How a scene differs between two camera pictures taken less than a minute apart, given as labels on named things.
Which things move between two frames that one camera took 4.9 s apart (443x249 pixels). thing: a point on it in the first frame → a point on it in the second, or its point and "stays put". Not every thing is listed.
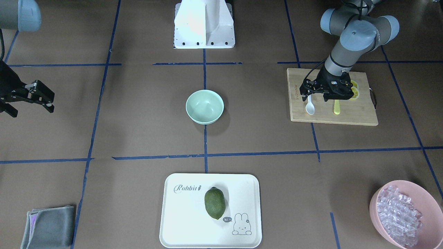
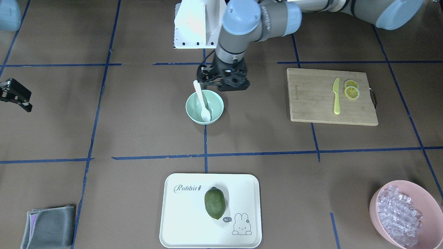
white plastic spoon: [309, 107] → [205, 114]
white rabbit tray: [186, 223] stays put
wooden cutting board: [360, 111] stays put
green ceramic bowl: [205, 107] stays put
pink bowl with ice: [408, 214] stays put
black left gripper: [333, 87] → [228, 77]
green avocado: [215, 202] stays put
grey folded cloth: [52, 228] stays put
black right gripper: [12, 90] → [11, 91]
